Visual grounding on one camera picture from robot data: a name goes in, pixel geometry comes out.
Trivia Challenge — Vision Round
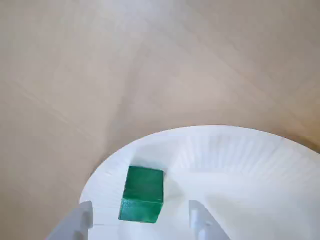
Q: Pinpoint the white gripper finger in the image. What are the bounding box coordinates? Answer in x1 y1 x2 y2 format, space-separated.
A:
46 199 94 240
188 199 229 240

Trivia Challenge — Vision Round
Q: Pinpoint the green cube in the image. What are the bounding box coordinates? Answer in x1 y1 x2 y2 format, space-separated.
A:
117 165 165 224

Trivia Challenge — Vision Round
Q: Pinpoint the white paper plate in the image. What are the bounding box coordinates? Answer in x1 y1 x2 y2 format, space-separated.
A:
79 124 320 240

